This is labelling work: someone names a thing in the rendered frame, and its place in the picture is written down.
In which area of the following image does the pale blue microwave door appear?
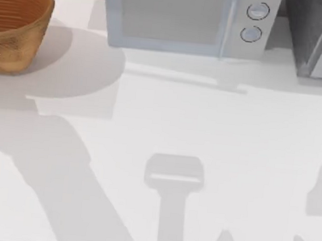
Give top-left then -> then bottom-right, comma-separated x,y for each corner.
97,0 -> 242,60

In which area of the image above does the round microwave knob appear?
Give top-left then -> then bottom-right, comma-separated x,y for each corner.
245,0 -> 271,23
239,23 -> 264,45

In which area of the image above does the pale microwave oven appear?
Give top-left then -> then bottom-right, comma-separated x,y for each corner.
97,0 -> 284,65

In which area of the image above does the grey cabinet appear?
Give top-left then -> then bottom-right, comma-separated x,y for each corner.
278,0 -> 322,80

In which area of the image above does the brown woven basket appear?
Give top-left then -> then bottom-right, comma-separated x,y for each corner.
0,0 -> 56,79

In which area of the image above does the microwave door handle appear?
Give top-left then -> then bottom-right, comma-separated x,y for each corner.
220,0 -> 237,60

